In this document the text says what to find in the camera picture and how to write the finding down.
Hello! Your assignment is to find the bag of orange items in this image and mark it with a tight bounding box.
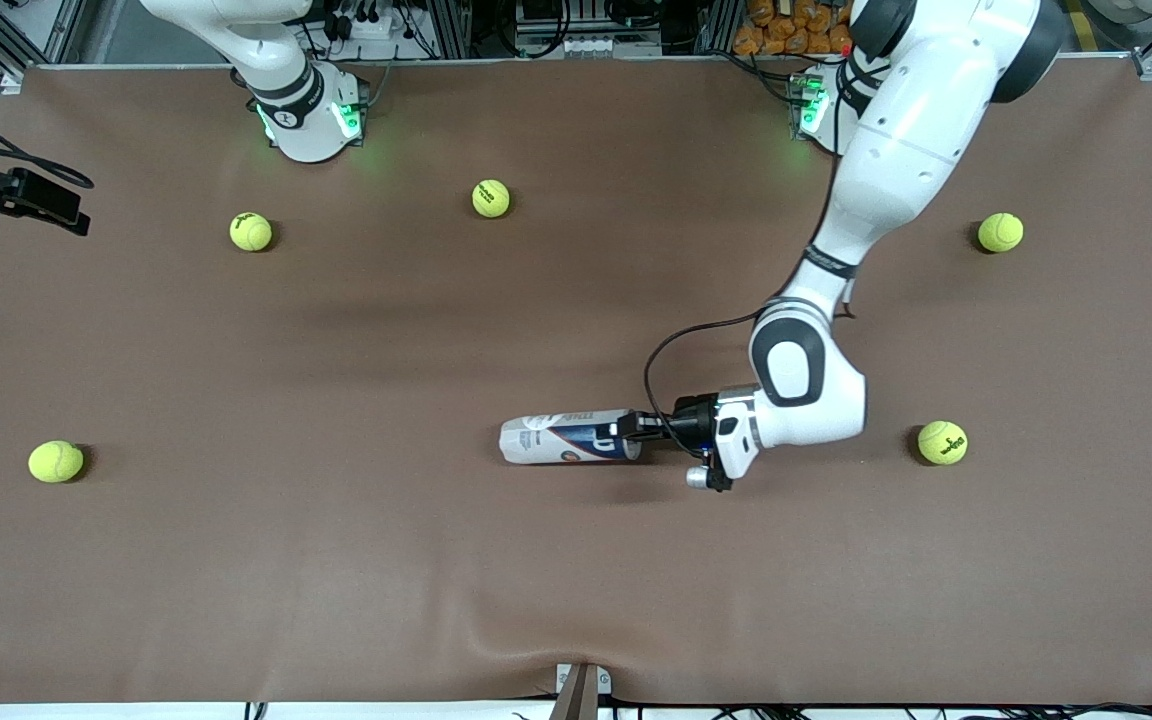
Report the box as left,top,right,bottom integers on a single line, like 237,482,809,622
733,0,855,57

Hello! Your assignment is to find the yellow tennis ball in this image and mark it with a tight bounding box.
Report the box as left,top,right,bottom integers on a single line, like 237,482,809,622
28,440,85,485
917,420,969,466
977,212,1025,254
471,178,512,220
229,211,274,253

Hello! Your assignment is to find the white power strip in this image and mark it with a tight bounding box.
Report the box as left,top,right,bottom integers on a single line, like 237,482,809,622
326,0,407,43

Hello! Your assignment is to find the clear plastic tennis ball can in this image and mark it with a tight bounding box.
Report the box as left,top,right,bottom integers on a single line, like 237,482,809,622
499,407,643,467

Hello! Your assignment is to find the brown table mat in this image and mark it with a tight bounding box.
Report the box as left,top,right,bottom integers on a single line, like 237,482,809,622
0,58,1152,706

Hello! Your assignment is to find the aluminium frame post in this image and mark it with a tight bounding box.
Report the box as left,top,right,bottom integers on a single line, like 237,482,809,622
431,0,474,59
694,0,737,56

